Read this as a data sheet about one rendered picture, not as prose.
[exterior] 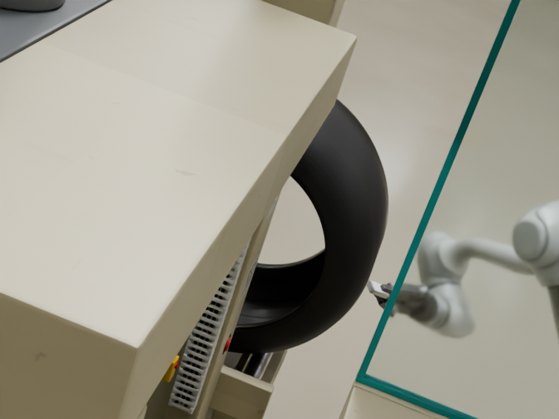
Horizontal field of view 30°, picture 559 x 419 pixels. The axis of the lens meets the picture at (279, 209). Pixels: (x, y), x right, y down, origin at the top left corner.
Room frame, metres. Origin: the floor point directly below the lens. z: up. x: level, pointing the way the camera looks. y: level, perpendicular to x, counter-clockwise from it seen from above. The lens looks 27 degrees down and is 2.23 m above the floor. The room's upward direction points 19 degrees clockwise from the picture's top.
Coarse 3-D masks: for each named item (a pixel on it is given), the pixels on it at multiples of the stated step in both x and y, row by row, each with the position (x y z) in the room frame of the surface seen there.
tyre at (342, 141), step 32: (320, 128) 1.92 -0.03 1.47; (352, 128) 2.03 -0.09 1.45; (320, 160) 1.87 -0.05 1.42; (352, 160) 1.92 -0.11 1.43; (320, 192) 1.85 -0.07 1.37; (352, 192) 1.88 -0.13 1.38; (384, 192) 2.04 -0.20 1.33; (352, 224) 1.86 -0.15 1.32; (384, 224) 2.03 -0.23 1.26; (320, 256) 2.14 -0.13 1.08; (352, 256) 1.85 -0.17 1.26; (256, 288) 2.14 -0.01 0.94; (288, 288) 2.13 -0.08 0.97; (320, 288) 1.84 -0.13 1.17; (352, 288) 1.87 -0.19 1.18; (256, 320) 2.03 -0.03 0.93; (288, 320) 1.85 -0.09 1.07; (320, 320) 1.85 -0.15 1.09; (256, 352) 1.89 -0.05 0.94
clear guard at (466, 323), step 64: (512, 0) 1.42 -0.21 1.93; (512, 64) 1.42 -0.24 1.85; (512, 128) 1.42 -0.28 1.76; (448, 192) 1.42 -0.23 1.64; (512, 192) 1.41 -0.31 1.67; (448, 256) 1.42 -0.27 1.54; (512, 256) 1.41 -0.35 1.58; (384, 320) 1.42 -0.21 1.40; (448, 320) 1.41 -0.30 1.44; (512, 320) 1.41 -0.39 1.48; (384, 384) 1.42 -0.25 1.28; (448, 384) 1.41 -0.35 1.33; (512, 384) 1.40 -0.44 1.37
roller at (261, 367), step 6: (252, 354) 1.91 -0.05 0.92; (258, 354) 1.91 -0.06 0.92; (264, 354) 1.92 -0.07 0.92; (270, 354) 1.94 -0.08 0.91; (252, 360) 1.88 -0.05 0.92; (258, 360) 1.89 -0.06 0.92; (264, 360) 1.90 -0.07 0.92; (246, 366) 1.86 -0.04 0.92; (252, 366) 1.86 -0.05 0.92; (258, 366) 1.87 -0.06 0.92; (264, 366) 1.89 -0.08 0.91; (246, 372) 1.83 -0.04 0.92; (252, 372) 1.84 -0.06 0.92; (258, 372) 1.85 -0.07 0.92; (258, 378) 1.84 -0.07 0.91
